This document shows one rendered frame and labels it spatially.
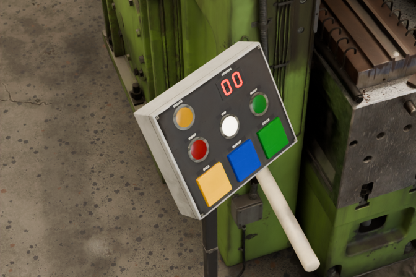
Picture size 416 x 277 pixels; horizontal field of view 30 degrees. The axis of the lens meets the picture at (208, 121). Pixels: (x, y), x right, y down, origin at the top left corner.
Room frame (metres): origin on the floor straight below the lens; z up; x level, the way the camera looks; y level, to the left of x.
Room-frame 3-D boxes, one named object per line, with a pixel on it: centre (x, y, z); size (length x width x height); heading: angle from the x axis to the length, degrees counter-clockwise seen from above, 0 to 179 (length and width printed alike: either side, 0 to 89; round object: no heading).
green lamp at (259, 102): (1.29, -0.12, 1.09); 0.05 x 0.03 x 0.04; 109
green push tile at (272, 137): (1.26, -0.15, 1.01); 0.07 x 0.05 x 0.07; 134
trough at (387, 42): (1.74, -0.45, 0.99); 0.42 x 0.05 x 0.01; 19
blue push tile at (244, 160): (1.19, -0.08, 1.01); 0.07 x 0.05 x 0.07; 134
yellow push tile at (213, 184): (1.12, -0.01, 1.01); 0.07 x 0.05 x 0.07; 134
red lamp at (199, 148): (1.15, 0.02, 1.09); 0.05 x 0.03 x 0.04; 109
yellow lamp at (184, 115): (1.18, 0.05, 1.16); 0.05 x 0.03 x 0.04; 109
